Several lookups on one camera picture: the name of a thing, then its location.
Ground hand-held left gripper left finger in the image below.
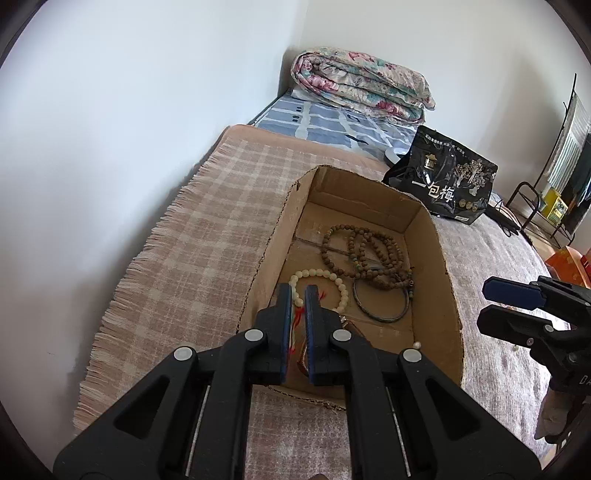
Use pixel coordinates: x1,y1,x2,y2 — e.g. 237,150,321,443
53,284,294,480

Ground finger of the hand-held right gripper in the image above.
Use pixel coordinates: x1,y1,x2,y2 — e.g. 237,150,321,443
482,276,591,324
478,307,591,365

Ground black metal clothes rack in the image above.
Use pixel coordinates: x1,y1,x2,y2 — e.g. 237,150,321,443
505,74,591,247

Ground brown wooden bead necklace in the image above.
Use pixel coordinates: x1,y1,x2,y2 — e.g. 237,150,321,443
321,224,415,291

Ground cardboard box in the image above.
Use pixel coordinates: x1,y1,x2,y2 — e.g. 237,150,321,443
236,165,465,407

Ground red string jade pendant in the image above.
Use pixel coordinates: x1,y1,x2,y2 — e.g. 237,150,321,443
288,291,328,356

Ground folded floral quilt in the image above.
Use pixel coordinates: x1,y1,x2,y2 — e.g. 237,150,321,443
291,46,437,124

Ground striped hanging cloth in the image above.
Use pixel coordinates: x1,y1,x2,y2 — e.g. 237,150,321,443
545,97,591,190

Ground dark thin bangle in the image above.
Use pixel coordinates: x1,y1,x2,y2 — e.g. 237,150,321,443
353,267,411,322

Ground cream bead bracelet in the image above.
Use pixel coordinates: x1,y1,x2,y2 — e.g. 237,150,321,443
288,268,350,312

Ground pink plaid blanket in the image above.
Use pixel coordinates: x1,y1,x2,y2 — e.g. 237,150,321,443
74,124,568,480

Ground black snack bag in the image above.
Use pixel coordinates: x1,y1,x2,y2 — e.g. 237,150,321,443
382,126,499,226

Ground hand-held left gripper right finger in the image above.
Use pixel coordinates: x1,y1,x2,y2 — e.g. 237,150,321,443
305,284,541,480

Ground black folded light stand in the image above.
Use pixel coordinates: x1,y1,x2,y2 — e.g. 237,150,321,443
482,203,532,236

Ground blue checked bedsheet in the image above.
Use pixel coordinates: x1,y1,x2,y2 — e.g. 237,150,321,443
249,87,419,160

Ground yellow box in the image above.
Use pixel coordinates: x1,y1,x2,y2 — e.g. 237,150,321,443
540,187,570,225

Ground dark hanging clothes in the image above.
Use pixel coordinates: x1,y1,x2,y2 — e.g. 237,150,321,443
561,138,591,236

